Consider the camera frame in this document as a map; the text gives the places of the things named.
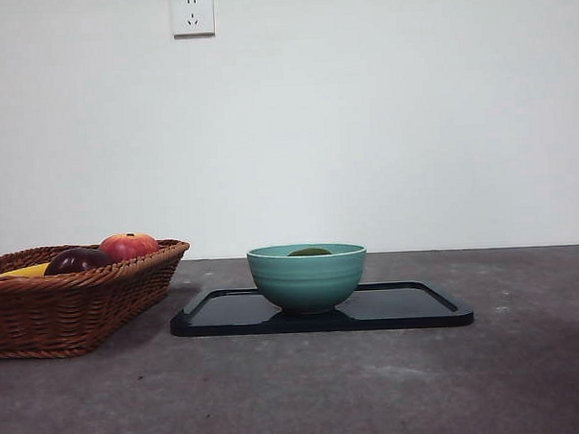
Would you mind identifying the white wall socket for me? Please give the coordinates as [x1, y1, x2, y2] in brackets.
[172, 0, 216, 39]

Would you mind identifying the red apple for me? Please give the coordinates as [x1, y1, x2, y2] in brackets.
[96, 230, 160, 264]

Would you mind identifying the teal ribbed bowl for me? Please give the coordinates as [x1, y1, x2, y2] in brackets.
[245, 241, 371, 319]

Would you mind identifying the green avocado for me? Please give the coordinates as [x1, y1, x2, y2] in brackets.
[286, 246, 331, 258]

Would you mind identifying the yellow banana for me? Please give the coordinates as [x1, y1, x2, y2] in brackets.
[0, 261, 51, 278]

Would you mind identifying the dark purple plum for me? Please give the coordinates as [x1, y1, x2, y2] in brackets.
[41, 245, 113, 276]

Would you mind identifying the dark green rectangular tray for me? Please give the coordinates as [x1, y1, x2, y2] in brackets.
[167, 277, 476, 340]

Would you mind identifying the brown wicker basket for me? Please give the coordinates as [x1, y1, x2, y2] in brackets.
[0, 238, 196, 361]

